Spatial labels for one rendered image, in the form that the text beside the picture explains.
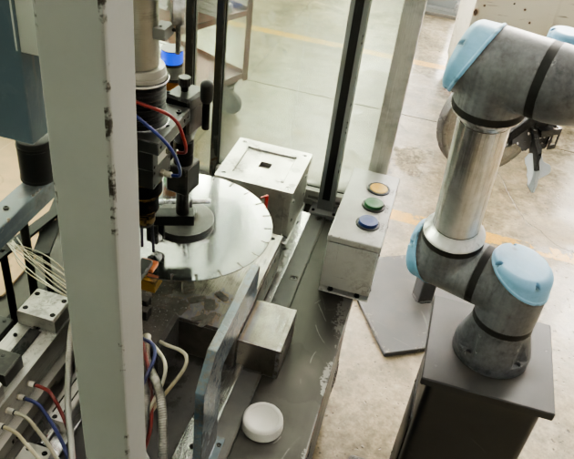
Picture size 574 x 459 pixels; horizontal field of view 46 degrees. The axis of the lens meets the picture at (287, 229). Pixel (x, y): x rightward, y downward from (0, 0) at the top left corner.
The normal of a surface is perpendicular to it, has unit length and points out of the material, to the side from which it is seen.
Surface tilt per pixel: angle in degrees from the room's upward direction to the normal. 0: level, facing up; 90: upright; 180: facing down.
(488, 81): 93
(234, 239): 0
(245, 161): 0
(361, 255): 90
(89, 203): 90
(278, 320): 0
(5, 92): 90
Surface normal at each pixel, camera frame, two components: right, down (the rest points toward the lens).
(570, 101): 0.01, 0.58
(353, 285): -0.27, 0.56
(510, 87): -0.55, 0.50
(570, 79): -0.05, 0.09
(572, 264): 0.11, -0.79
